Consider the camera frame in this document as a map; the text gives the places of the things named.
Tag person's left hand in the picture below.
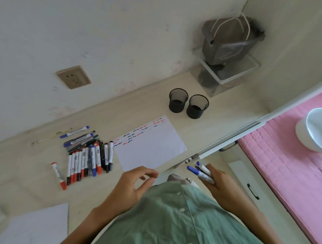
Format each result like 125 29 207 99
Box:
97 166 159 217

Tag person's right hand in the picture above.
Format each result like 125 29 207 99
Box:
201 165 255 215

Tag white paper sheet with squiggles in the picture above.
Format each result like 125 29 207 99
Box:
112 115 187 173

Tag black click pen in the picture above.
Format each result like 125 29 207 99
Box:
68 140 100 153

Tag black mesh cup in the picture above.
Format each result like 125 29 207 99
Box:
186 94 210 119
169 88 189 114

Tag green shirt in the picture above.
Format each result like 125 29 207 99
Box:
95 180 263 244

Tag pink mattress sheet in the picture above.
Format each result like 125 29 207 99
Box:
237 93 322 244

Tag light wooden table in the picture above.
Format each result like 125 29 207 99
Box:
0 70 271 227

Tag paper-wrapped chopsticks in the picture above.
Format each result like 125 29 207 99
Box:
31 128 72 145

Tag blank white paper sheet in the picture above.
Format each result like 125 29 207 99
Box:
0 203 69 244

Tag white round basin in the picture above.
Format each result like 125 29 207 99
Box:
296 108 322 153

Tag clear acrylic rack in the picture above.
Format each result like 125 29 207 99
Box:
190 46 262 98

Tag gold wall socket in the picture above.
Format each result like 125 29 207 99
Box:
56 66 92 90

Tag thin white cable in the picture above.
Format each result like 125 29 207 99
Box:
210 12 252 41

